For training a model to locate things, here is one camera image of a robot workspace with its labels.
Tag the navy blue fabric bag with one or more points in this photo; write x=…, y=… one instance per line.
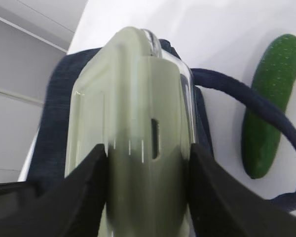
x=48, y=162

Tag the green lidded glass container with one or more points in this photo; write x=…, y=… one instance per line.
x=137, y=100

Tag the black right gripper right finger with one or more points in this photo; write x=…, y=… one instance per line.
x=222, y=207

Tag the green cucumber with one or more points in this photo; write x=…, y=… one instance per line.
x=263, y=125

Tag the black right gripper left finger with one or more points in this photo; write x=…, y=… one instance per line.
x=71, y=209

